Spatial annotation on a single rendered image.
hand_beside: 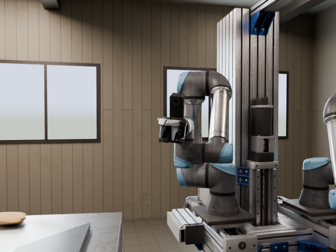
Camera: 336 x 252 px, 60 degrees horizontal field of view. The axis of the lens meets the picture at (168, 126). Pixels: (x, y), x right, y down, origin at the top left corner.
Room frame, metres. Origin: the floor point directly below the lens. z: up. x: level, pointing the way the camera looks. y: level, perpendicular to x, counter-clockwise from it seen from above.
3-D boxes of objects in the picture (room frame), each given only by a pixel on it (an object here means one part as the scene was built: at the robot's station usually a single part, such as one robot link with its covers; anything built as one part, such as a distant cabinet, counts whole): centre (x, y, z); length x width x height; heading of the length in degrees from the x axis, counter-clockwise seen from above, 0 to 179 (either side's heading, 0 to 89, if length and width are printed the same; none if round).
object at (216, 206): (1.33, -0.25, 1.09); 0.15 x 0.15 x 0.10
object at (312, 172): (1.44, -0.74, 1.20); 0.13 x 0.12 x 0.14; 76
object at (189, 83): (1.36, -0.12, 1.41); 0.15 x 0.12 x 0.55; 77
